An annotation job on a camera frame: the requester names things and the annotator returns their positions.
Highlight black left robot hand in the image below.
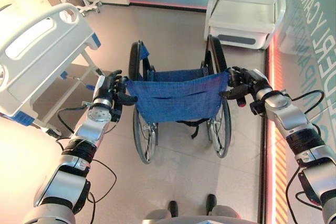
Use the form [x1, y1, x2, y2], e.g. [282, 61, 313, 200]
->
[92, 70, 124, 108]

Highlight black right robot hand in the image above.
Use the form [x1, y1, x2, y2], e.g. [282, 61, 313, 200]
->
[226, 66, 273, 99]

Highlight blue fabric wheelchair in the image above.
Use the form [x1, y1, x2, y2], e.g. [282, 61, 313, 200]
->
[117, 35, 247, 164]

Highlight white hospital bed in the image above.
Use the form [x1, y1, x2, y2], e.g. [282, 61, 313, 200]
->
[0, 3, 116, 138]

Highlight white armchair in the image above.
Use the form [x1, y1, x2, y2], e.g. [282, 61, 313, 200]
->
[204, 0, 287, 50]

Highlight silver robot legs and feet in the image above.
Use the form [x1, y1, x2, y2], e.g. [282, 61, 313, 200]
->
[141, 194, 242, 224]

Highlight teal lettered wall panel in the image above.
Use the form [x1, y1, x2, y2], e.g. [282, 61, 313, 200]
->
[272, 0, 336, 141]

